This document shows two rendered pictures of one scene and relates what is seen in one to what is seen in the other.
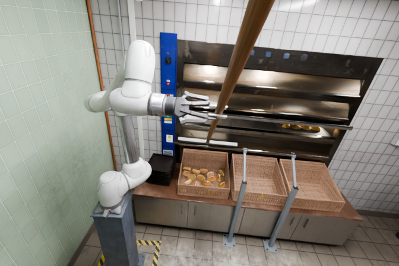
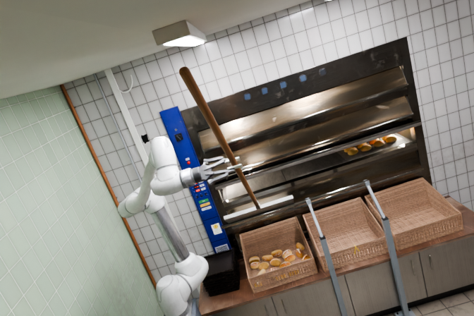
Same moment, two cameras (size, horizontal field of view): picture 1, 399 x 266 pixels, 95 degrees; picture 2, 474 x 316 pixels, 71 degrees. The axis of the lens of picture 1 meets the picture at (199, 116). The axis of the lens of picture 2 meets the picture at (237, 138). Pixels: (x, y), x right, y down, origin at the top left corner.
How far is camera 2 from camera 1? 0.91 m
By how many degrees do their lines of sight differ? 11
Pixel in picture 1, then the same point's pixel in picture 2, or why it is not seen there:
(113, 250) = not seen: outside the picture
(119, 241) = not seen: outside the picture
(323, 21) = (320, 30)
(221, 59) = (236, 111)
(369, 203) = not seen: outside the picture
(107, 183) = (167, 287)
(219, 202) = (309, 281)
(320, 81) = (356, 87)
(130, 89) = (163, 174)
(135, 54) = (158, 148)
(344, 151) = (437, 152)
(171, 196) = (247, 299)
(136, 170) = (191, 266)
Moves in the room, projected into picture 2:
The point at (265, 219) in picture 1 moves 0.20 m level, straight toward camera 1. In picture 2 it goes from (377, 280) to (374, 299)
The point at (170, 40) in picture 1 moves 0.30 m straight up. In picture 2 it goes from (173, 115) to (159, 80)
